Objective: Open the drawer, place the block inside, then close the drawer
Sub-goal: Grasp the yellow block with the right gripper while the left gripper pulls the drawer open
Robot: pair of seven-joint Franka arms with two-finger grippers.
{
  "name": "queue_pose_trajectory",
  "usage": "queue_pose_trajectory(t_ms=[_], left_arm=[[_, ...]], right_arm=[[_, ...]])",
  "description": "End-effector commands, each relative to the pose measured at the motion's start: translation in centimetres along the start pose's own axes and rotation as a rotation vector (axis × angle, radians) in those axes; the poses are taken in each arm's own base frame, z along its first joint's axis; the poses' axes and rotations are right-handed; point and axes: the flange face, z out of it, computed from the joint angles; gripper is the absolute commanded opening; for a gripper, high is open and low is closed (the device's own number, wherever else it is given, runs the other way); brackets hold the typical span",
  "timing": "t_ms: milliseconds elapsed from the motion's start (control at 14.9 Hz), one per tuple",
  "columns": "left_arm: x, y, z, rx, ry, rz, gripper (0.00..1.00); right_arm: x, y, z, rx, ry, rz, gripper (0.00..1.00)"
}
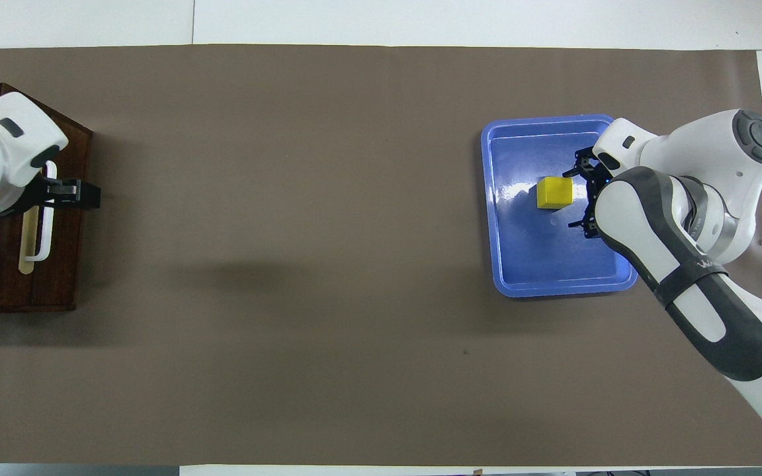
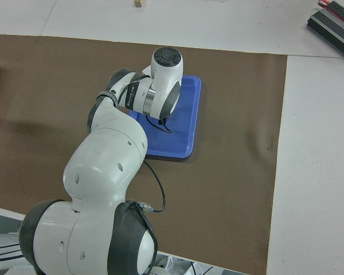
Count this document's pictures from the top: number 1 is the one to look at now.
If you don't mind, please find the brown table mat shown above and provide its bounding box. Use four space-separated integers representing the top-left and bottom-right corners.
0 44 762 467

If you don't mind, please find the yellow block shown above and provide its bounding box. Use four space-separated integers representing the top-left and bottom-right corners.
536 175 575 211

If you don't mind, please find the dark wooden cabinet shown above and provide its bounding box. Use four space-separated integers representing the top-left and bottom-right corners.
0 83 94 315

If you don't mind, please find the blue plastic tray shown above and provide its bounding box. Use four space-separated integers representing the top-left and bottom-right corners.
480 114 640 299

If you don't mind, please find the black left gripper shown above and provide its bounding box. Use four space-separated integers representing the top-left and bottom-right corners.
7 175 102 216

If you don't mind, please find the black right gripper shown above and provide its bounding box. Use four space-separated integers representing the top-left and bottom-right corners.
562 147 615 241

